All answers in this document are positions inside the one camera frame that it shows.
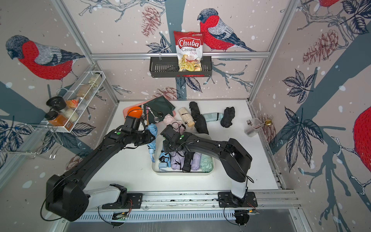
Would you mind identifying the lavender umbrella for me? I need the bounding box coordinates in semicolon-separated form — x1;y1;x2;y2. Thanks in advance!
191;152;202;171
170;151;185;170

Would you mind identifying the pink umbrella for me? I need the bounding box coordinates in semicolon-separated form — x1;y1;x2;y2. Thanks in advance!
163;114;186;134

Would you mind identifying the beige umbrella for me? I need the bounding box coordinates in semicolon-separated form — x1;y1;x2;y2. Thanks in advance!
178;107;195;128

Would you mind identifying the long black umbrella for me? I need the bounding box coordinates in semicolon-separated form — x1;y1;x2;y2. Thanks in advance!
189;101;209;134

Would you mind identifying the mint green umbrella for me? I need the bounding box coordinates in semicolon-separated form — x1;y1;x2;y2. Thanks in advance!
200;154;214;173

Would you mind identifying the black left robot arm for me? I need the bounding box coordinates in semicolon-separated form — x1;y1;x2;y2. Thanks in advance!
41;117;156;221

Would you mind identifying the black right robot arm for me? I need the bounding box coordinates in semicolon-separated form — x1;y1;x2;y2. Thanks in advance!
160;125;253;199

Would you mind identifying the cream plastic storage box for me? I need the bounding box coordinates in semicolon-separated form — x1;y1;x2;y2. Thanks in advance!
151;135;215;176

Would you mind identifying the orange bowl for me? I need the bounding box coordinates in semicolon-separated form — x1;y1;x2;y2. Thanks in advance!
127;106;144;119

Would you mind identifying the pink plastic tray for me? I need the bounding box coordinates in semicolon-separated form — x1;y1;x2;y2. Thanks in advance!
123;98;175;124

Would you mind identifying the metal spoon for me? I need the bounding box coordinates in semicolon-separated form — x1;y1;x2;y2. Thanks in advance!
148;107;159;123

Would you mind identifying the dark green cloth pouch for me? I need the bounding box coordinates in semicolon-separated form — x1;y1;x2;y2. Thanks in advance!
144;96;175;124

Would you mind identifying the clear cutlery holder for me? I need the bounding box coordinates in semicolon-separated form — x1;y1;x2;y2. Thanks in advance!
244;115;273;137

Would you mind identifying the orange spice jar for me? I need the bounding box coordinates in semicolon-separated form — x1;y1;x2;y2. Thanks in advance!
44;111;68;127

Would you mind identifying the black lid jar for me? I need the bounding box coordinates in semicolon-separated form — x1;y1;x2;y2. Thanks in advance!
46;96;67;111

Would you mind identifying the red cassava chips bag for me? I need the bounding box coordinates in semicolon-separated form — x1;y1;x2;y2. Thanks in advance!
174;32;204;72

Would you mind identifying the white wire wall rack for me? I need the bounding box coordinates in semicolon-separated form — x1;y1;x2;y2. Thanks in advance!
40;71;106;133

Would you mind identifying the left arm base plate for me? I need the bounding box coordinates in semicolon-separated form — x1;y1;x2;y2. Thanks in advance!
102;193;143;209

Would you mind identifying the black wall basket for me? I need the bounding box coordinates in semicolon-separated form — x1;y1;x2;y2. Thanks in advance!
149;55;213;78

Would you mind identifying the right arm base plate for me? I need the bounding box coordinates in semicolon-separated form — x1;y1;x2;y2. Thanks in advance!
217;191;258;208

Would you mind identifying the wire hook rack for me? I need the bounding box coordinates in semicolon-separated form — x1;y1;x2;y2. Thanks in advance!
1;123;63;164

